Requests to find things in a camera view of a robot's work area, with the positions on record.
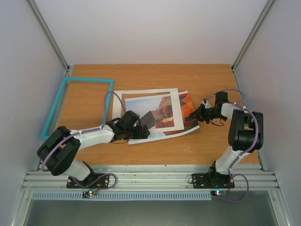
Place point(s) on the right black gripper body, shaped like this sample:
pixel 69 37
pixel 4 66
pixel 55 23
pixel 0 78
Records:
pixel 202 113

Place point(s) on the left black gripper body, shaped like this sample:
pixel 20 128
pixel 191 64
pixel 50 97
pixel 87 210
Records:
pixel 138 135

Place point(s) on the balloon photo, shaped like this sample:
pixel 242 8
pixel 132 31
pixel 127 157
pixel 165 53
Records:
pixel 162 118

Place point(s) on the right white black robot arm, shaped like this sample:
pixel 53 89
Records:
pixel 244 137

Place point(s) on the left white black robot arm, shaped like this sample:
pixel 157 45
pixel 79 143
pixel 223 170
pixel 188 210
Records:
pixel 58 152

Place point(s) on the white paper mat border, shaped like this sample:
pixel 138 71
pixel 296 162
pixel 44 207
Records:
pixel 176 108

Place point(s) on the right circuit board with LEDs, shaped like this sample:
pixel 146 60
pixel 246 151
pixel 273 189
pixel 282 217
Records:
pixel 219 193

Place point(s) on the circuit board with leds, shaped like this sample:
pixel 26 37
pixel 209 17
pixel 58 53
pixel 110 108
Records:
pixel 219 193
pixel 89 194

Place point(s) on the left circuit board with LEDs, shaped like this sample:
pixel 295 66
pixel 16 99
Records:
pixel 89 194

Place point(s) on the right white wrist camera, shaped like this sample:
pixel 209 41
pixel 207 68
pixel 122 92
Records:
pixel 206 103

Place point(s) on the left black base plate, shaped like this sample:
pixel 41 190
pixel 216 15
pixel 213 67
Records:
pixel 103 180

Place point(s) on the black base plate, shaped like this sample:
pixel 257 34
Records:
pixel 217 181
pixel 103 180

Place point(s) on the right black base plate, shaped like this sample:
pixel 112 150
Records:
pixel 217 181

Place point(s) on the grey slotted cable duct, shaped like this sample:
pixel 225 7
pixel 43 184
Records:
pixel 125 196

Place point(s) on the right aluminium corner post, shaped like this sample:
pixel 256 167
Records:
pixel 252 34

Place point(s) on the aluminium corner post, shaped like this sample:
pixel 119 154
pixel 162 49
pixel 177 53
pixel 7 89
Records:
pixel 252 34
pixel 34 7

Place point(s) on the left aluminium corner post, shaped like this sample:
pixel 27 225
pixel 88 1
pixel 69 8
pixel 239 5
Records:
pixel 34 7

